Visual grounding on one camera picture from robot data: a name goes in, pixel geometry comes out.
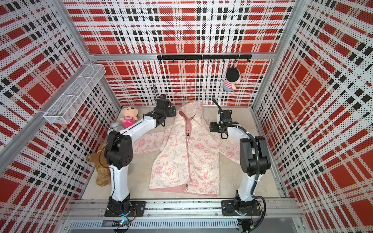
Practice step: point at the cream pink printed jacket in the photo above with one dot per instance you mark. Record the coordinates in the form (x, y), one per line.
(189, 159)

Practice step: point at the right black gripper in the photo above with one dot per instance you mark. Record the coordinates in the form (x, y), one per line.
(213, 126)

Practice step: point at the green circuit board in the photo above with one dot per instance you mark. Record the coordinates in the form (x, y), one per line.
(120, 223)

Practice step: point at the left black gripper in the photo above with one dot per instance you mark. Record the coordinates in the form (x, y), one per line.
(172, 111)

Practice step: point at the black hook rail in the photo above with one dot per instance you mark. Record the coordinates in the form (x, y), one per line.
(235, 57)

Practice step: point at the white alarm clock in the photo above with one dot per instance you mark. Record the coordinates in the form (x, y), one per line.
(114, 126)

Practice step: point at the pink pig plush doll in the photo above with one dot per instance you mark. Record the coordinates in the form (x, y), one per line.
(130, 116)

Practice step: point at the aluminium front rail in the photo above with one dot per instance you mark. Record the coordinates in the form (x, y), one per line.
(282, 215)

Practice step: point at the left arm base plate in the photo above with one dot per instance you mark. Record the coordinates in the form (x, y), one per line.
(137, 208)

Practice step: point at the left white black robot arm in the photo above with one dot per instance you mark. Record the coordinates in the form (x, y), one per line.
(119, 154)

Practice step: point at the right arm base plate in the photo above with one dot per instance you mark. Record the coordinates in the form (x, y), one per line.
(238, 208)

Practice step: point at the brown teddy bear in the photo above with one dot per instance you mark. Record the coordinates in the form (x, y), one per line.
(101, 165)

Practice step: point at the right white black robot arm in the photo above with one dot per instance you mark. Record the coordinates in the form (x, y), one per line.
(254, 162)

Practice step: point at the black-haired hanging doll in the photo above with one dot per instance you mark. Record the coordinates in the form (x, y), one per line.
(233, 76)

